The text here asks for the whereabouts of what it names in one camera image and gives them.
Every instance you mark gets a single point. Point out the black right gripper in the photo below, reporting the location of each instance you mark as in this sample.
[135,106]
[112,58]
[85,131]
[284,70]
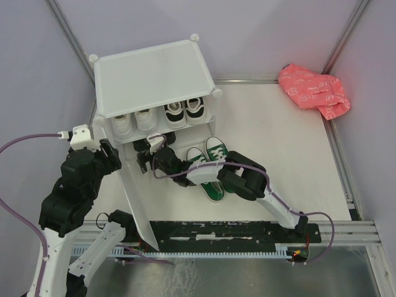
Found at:
[143,158]

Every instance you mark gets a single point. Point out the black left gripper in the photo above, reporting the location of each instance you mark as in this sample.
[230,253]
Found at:
[112,159]

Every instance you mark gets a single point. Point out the white leather sneaker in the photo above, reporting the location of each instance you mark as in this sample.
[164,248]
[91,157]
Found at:
[122,126]
[147,121]

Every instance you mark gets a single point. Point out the white plastic shoe cabinet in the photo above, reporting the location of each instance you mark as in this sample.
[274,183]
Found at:
[142,79]

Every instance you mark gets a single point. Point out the green canvas sneaker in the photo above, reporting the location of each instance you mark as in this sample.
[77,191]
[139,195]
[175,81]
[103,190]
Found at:
[216,149]
[204,175]

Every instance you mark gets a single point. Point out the black slip-on shoe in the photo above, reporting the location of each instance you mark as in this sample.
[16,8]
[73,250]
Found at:
[141,145]
[170,138]

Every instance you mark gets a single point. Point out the black white canvas sneaker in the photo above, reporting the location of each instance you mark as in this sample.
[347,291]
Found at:
[174,114]

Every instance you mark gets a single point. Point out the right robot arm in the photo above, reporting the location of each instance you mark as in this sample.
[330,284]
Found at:
[246,178]

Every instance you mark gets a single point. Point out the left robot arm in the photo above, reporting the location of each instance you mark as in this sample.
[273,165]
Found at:
[62,217]

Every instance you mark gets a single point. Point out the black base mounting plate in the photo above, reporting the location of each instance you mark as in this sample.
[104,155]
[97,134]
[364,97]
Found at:
[228,236]

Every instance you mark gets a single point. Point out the pink patterned bag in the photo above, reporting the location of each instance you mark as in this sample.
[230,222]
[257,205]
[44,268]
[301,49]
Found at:
[309,90]

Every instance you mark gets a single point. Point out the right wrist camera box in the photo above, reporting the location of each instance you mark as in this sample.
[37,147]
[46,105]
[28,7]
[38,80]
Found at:
[156,141]

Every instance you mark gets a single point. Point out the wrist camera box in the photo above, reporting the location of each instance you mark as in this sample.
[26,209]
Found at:
[156,141]
[80,137]

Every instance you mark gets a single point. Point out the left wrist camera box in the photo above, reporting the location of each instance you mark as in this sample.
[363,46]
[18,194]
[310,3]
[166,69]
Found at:
[80,137]

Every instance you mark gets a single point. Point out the aluminium frame rail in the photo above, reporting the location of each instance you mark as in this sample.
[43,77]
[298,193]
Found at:
[256,79]

